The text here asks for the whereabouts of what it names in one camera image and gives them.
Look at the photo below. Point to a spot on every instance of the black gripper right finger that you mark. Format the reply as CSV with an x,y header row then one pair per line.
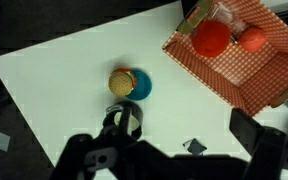
x,y
267,146

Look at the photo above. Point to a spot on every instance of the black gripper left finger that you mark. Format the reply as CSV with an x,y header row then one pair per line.
x,y
84,155

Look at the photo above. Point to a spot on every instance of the black tape roll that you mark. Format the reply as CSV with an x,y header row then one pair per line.
x,y
127,116

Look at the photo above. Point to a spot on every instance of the red checkered cardboard box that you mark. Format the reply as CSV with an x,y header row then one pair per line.
x,y
249,81

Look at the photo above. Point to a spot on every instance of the toy hamburger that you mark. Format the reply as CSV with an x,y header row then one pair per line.
x,y
122,81

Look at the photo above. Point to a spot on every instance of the blue toy frying pan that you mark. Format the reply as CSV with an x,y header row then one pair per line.
x,y
143,86

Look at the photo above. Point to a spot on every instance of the red toy tomato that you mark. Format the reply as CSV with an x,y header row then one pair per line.
x,y
252,39

